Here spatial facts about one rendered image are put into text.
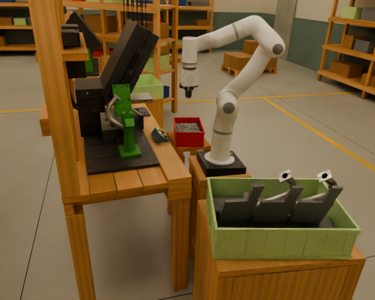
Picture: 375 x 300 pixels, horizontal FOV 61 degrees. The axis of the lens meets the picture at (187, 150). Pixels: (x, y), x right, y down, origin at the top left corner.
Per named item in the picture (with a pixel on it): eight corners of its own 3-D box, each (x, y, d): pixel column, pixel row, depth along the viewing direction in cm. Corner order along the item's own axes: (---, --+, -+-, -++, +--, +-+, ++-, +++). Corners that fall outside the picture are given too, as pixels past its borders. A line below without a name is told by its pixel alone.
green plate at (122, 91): (130, 114, 227) (127, 83, 222) (132, 115, 219) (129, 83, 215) (114, 115, 223) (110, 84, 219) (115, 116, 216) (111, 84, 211)
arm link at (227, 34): (230, 21, 180) (180, 42, 185) (234, 24, 166) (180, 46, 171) (235, 37, 184) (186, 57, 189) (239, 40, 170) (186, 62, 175)
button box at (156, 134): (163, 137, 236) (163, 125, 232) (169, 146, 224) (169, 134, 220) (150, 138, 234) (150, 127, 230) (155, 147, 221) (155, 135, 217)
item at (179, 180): (142, 113, 315) (141, 98, 308) (191, 198, 188) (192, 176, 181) (128, 114, 311) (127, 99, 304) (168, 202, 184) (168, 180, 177)
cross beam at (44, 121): (60, 74, 267) (58, 63, 263) (53, 135, 157) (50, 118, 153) (53, 74, 266) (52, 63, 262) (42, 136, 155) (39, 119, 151)
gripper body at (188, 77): (182, 67, 175) (181, 87, 180) (200, 66, 178) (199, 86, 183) (178, 64, 181) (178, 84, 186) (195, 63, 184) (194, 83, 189)
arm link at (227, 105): (231, 128, 200) (237, 90, 191) (235, 139, 183) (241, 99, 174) (212, 127, 200) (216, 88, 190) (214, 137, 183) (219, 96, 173)
